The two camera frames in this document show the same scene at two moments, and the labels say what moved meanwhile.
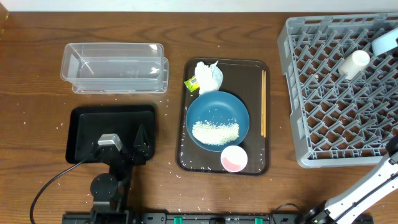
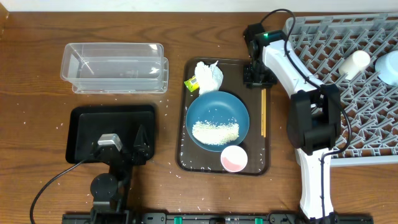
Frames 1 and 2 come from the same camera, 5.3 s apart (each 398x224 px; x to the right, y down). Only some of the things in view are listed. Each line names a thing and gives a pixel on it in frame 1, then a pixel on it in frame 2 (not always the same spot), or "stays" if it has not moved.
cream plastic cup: (354, 63) stays
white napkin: (210, 78) stays
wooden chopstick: (262, 104) stays
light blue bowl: (385, 42) → (386, 68)
